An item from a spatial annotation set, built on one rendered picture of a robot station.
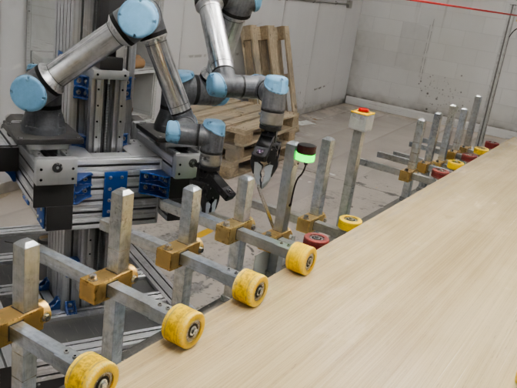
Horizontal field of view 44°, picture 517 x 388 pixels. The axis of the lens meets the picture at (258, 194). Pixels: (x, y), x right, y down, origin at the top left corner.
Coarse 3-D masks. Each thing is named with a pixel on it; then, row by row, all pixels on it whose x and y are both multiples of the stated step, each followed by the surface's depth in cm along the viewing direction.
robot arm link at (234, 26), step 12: (228, 0) 216; (240, 0) 218; (252, 0) 219; (228, 12) 222; (240, 12) 221; (228, 24) 226; (240, 24) 227; (228, 36) 229; (204, 72) 242; (204, 84) 242; (204, 96) 243
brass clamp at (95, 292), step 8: (128, 264) 148; (96, 272) 143; (104, 272) 143; (112, 272) 144; (128, 272) 145; (136, 272) 148; (80, 280) 139; (104, 280) 139; (112, 280) 141; (120, 280) 143; (128, 280) 146; (136, 280) 147; (80, 288) 140; (88, 288) 138; (96, 288) 137; (104, 288) 139; (80, 296) 140; (88, 296) 139; (96, 296) 138; (104, 296) 140; (96, 304) 139
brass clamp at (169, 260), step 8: (176, 240) 165; (200, 240) 168; (160, 248) 159; (176, 248) 161; (184, 248) 161; (192, 248) 164; (200, 248) 167; (160, 256) 160; (168, 256) 158; (176, 256) 159; (160, 264) 160; (168, 264) 158; (176, 264) 160
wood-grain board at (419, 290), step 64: (448, 192) 267; (512, 192) 281; (320, 256) 185; (384, 256) 192; (448, 256) 199; (512, 256) 207; (256, 320) 146; (320, 320) 150; (384, 320) 154; (448, 320) 158; (512, 320) 163; (128, 384) 118; (192, 384) 120; (256, 384) 123; (320, 384) 126; (384, 384) 129; (448, 384) 132; (512, 384) 135
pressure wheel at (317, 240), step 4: (312, 232) 201; (304, 236) 198; (308, 236) 197; (312, 236) 199; (316, 236) 197; (320, 236) 199; (324, 236) 199; (304, 240) 197; (308, 240) 195; (312, 240) 195; (316, 240) 195; (320, 240) 196; (324, 240) 196; (328, 240) 197; (308, 244) 195; (312, 244) 195; (316, 244) 194; (320, 244) 194; (324, 244) 195; (316, 248) 195
